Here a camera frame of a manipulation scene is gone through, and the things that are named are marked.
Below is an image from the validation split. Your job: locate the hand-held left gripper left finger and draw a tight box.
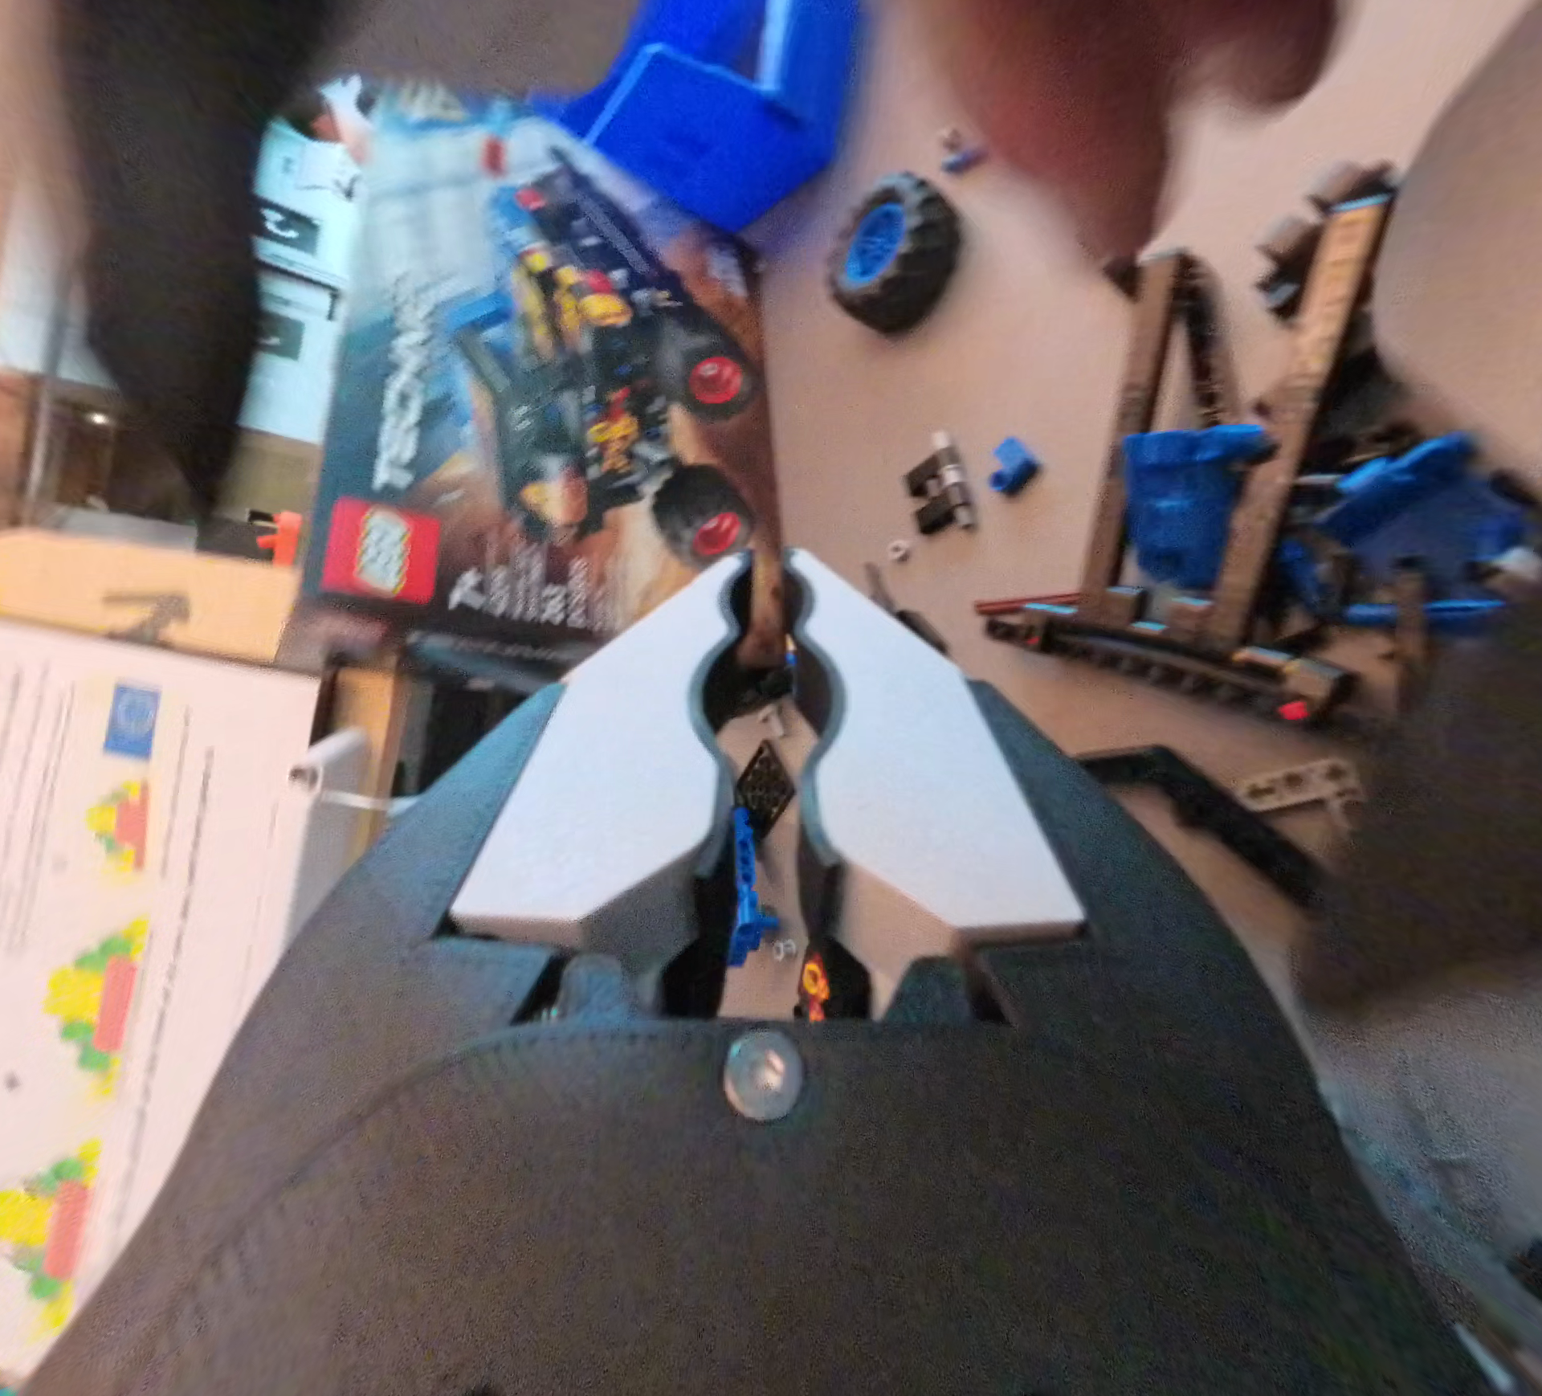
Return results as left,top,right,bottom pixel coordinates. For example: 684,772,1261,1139
449,553,755,1012

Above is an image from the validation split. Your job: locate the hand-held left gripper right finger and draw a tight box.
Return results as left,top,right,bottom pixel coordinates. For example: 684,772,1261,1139
797,553,1091,1007

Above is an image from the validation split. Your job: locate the white desk stand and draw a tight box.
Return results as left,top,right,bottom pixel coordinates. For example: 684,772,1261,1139
290,727,423,819

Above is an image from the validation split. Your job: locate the grey desk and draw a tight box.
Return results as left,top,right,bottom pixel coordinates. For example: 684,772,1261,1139
724,0,1542,1205

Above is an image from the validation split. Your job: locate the blue toy scoop piece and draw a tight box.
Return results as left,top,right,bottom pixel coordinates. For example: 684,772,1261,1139
1303,433,1509,627

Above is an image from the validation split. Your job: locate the black toy chassis assembly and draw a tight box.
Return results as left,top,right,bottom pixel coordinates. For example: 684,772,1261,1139
977,156,1496,722

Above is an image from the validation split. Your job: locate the blue plastic bin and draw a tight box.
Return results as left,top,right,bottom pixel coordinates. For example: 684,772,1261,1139
544,0,869,241

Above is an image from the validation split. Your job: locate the black white toy pin cluster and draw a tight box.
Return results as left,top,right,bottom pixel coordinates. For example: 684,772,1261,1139
904,433,978,537

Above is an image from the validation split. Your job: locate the monster truck toy set box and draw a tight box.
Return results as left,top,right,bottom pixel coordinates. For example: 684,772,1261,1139
279,84,785,663

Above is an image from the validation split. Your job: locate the black wheel blue rim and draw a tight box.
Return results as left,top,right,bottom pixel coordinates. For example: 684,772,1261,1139
827,172,965,338

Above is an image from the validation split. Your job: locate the cardboard box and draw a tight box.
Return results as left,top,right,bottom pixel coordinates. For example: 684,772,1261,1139
0,529,303,663

